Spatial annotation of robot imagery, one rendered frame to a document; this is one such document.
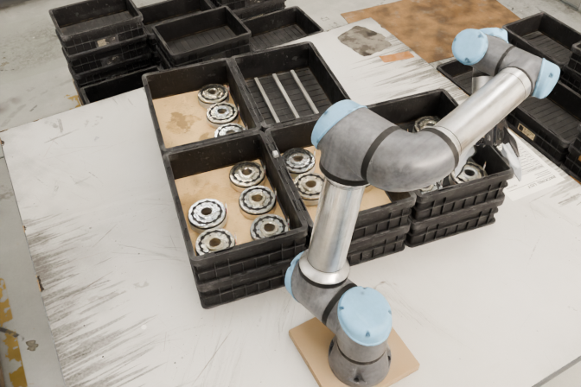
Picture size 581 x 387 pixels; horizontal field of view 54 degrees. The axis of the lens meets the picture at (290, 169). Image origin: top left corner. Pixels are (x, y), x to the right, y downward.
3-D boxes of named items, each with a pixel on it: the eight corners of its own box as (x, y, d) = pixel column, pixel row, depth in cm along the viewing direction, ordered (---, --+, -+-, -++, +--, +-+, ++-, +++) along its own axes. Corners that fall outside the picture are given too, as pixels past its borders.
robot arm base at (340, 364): (404, 365, 136) (409, 346, 129) (353, 401, 130) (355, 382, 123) (364, 319, 145) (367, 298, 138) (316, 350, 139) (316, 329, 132)
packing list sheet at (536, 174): (569, 178, 183) (570, 177, 183) (515, 204, 175) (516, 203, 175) (497, 120, 203) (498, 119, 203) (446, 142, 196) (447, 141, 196)
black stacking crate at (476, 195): (506, 200, 162) (517, 172, 154) (412, 227, 155) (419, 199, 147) (437, 117, 189) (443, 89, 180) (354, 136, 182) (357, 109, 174)
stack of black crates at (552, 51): (581, 103, 298) (606, 47, 274) (539, 121, 288) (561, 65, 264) (525, 65, 323) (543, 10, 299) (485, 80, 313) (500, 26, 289)
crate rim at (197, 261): (309, 235, 142) (310, 229, 140) (192, 269, 135) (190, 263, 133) (263, 135, 169) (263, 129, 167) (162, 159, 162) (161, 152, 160)
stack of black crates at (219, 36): (233, 78, 318) (226, 4, 286) (258, 107, 299) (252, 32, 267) (165, 99, 304) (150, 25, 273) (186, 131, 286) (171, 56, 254)
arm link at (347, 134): (321, 337, 129) (373, 140, 97) (276, 296, 137) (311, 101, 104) (354, 311, 136) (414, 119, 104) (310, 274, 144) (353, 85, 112)
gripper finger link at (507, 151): (514, 182, 128) (491, 149, 131) (520, 180, 133) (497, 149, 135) (526, 174, 126) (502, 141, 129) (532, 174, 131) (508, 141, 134)
